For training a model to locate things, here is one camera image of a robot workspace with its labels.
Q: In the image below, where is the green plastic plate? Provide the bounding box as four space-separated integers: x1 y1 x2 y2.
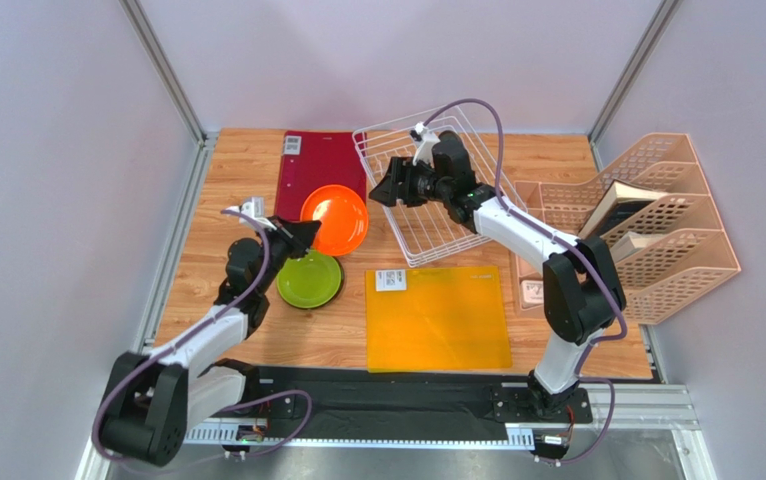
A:
276 250 333 310

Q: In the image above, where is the small beige tray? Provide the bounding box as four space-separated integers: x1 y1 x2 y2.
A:
511 254 544 318

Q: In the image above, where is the red floral plate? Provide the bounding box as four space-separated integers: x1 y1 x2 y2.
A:
327 257 346 305

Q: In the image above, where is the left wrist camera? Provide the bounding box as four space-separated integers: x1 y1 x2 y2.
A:
237 196 276 231

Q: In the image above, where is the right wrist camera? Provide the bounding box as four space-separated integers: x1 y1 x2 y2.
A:
409 122 440 165

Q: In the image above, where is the black cover book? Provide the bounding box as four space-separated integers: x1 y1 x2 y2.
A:
577 180 667 239

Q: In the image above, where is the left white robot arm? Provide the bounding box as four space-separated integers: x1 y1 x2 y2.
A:
91 215 322 467

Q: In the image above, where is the beige plastic file organizer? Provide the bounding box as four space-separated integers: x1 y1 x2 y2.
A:
514 133 741 325

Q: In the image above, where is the orange plastic plate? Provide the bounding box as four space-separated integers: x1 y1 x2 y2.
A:
300 184 369 257

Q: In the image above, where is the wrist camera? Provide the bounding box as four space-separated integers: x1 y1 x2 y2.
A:
237 196 276 231
409 122 440 165

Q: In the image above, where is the white barcode label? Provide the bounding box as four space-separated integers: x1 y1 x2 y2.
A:
374 269 407 292

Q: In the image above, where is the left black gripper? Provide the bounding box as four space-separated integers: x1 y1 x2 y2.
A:
255 215 320 295

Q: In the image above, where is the orange mat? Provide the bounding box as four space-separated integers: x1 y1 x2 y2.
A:
365 266 513 373

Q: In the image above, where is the red mat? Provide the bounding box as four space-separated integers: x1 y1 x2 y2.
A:
274 130 367 221

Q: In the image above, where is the white wire dish rack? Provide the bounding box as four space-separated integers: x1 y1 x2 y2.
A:
353 105 526 267

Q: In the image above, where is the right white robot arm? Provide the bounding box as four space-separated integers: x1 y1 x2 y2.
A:
368 130 627 417

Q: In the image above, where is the tan book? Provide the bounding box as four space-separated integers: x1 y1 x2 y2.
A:
610 231 664 262

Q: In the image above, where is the white label on red mat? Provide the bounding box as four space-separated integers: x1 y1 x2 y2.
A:
283 135 302 155

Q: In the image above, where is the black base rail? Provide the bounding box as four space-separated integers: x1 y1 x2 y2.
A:
224 366 594 441

